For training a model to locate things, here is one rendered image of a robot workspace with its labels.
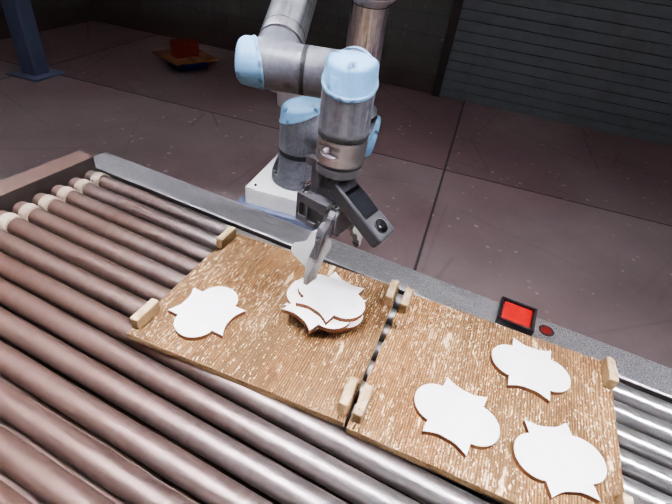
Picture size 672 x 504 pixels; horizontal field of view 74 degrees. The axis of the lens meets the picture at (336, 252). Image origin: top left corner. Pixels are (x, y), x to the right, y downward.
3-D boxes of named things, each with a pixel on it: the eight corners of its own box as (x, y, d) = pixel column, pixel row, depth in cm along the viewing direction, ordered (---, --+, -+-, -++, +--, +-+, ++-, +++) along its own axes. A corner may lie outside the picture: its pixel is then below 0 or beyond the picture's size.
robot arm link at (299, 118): (282, 134, 129) (285, 88, 121) (328, 142, 129) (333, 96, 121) (274, 153, 120) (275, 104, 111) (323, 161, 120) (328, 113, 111)
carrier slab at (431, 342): (403, 296, 96) (405, 291, 95) (605, 368, 86) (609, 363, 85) (344, 433, 69) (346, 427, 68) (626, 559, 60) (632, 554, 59)
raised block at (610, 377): (599, 364, 85) (606, 354, 83) (609, 367, 84) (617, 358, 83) (602, 387, 80) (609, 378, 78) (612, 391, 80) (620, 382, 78)
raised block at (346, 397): (347, 383, 75) (350, 373, 73) (358, 387, 74) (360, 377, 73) (335, 412, 70) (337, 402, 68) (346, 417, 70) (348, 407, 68)
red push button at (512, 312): (503, 304, 98) (505, 300, 97) (530, 315, 96) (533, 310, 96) (498, 321, 94) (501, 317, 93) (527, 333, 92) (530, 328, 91)
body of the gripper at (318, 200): (321, 206, 80) (328, 143, 73) (360, 225, 77) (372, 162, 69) (293, 222, 75) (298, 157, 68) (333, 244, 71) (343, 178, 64)
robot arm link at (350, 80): (383, 52, 62) (382, 68, 56) (370, 126, 69) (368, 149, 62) (327, 43, 62) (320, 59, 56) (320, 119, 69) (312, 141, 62)
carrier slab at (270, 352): (232, 237, 105) (232, 231, 104) (397, 292, 97) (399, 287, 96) (127, 338, 79) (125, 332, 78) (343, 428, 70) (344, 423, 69)
